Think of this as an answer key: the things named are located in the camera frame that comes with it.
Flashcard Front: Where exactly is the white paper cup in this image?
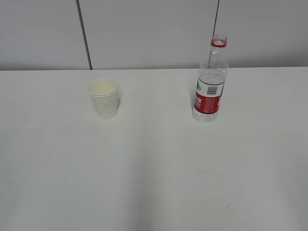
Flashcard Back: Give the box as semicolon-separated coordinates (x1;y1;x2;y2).
88;78;119;119

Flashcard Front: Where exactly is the clear plastic water bottle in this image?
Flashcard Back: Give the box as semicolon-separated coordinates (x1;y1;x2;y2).
192;34;229;123

